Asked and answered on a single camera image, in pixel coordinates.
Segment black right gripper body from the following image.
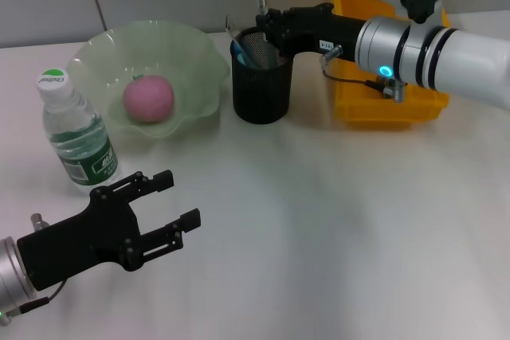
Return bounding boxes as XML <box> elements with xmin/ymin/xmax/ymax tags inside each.
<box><xmin>278</xmin><ymin>2</ymin><xmax>367</xmax><ymax>63</ymax></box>

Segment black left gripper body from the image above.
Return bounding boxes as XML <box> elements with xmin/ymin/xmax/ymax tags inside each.
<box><xmin>16</xmin><ymin>184</ymin><xmax>143</xmax><ymax>292</ymax></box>

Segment transparent plastic ruler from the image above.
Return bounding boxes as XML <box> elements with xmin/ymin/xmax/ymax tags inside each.
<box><xmin>225</xmin><ymin>15</ymin><xmax>260</xmax><ymax>68</ymax></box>

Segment blue scissors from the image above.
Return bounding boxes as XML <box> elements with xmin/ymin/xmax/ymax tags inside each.
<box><xmin>233</xmin><ymin>39</ymin><xmax>256</xmax><ymax>68</ymax></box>

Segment pink toy peach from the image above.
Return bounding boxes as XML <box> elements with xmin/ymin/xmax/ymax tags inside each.
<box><xmin>122</xmin><ymin>72</ymin><xmax>175</xmax><ymax>123</ymax></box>

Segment clear green-label water bottle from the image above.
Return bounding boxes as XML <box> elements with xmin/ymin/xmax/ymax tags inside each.
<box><xmin>37</xmin><ymin>67</ymin><xmax>123</xmax><ymax>197</ymax></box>

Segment black mesh pen holder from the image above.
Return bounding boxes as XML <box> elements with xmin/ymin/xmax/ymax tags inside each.
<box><xmin>230</xmin><ymin>26</ymin><xmax>295</xmax><ymax>125</ymax></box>

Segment green wavy glass fruit plate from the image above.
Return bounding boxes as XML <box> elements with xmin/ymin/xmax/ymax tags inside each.
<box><xmin>65</xmin><ymin>19</ymin><xmax>232</xmax><ymax>140</ymax></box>

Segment yellow plastic bin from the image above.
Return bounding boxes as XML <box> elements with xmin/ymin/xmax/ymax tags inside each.
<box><xmin>328</xmin><ymin>0</ymin><xmax>451</xmax><ymax>130</ymax></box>

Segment right arm cable with plug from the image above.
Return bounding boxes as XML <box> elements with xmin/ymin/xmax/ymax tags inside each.
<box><xmin>318</xmin><ymin>44</ymin><xmax>407</xmax><ymax>104</ymax></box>

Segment arm cable with plug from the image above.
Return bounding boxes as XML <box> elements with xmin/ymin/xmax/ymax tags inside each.
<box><xmin>318</xmin><ymin>44</ymin><xmax>407</xmax><ymax>104</ymax></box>
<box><xmin>7</xmin><ymin>278</ymin><xmax>69</xmax><ymax>315</ymax></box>

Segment left arm cable with plug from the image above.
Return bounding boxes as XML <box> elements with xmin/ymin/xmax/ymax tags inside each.
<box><xmin>7</xmin><ymin>278</ymin><xmax>69</xmax><ymax>315</ymax></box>

